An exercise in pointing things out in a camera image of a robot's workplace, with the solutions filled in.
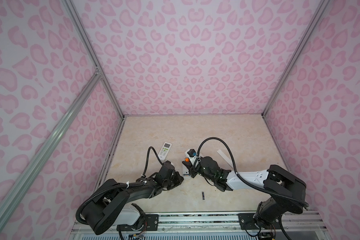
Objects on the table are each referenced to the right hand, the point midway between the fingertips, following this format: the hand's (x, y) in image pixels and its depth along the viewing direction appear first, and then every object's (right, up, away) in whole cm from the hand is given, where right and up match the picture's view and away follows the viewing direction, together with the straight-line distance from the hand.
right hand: (184, 160), depth 82 cm
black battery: (+10, -19, 0) cm, 22 cm away
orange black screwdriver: (+1, 0, -6) cm, 6 cm away
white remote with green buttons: (-13, +2, +16) cm, 21 cm away
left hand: (+1, -11, +4) cm, 11 cm away
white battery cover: (+28, -3, +15) cm, 32 cm away
